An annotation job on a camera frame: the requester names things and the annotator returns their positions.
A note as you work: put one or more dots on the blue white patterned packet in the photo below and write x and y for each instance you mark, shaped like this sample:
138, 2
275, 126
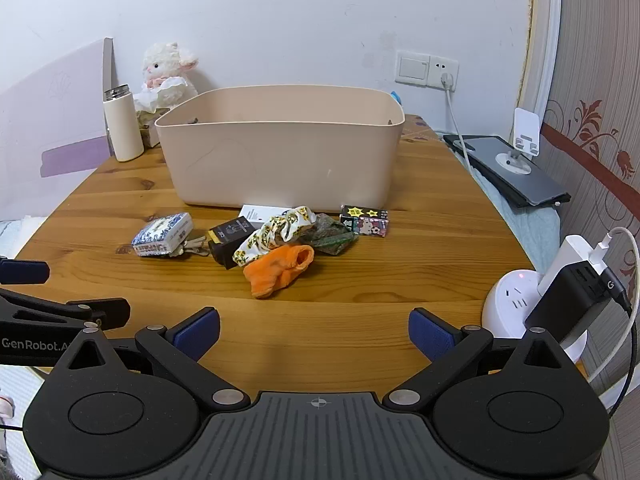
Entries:
160, 232

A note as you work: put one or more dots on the white thermos bottle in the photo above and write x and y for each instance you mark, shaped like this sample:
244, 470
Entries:
122, 125

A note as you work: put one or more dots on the orange sock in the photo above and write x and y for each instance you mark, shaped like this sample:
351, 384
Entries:
275, 270

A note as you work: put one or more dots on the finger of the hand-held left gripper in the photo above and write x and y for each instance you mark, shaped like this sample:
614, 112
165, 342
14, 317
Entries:
22, 270
100, 312

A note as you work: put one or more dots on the white wall switch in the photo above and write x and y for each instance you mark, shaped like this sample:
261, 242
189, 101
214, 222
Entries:
413, 68

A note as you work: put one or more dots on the white floral sock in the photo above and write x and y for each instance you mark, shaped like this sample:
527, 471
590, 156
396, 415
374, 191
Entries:
272, 232

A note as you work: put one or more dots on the white plush sheep toy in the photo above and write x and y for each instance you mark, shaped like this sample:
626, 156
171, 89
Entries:
162, 72

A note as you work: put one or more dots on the white charger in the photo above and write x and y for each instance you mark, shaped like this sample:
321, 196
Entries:
565, 260

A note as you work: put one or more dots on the small patterned box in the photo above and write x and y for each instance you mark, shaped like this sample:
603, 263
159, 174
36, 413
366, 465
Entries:
149, 127

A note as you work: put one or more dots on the black cartoon sticker box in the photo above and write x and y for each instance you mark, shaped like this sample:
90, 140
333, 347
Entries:
367, 221

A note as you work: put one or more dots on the dark laptop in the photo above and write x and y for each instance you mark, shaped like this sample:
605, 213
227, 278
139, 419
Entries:
520, 180

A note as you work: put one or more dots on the black charger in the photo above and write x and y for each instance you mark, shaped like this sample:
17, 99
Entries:
570, 300

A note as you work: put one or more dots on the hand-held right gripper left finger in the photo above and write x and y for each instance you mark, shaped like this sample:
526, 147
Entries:
196, 331

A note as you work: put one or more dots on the white phone stand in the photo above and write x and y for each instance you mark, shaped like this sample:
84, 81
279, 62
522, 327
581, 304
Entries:
526, 130

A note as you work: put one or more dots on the small blue object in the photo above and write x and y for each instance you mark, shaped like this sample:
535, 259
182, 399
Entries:
397, 98

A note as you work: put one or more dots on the white small box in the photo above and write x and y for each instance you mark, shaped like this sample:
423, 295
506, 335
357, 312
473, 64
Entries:
255, 215

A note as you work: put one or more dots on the black small box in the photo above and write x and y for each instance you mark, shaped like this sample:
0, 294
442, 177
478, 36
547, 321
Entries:
227, 240

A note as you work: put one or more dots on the bunch of keys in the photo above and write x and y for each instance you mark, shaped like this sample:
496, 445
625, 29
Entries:
192, 246

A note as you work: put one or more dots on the beige plastic storage bin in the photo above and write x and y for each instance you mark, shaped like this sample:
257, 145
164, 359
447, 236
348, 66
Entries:
280, 160

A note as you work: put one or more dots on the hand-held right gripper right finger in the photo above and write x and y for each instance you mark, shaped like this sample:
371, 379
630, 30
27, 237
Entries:
429, 334

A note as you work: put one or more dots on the grey bedding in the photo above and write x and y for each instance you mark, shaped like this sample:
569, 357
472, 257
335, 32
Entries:
530, 230

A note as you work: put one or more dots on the round white power strip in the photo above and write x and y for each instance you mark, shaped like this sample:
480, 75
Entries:
505, 305

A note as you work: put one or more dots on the green foil packet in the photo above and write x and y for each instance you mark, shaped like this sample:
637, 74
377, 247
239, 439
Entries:
332, 237

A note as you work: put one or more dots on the pale purple headboard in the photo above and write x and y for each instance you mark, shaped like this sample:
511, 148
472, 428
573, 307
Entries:
55, 125

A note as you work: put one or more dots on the white wall socket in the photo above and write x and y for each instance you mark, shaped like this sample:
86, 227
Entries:
442, 67

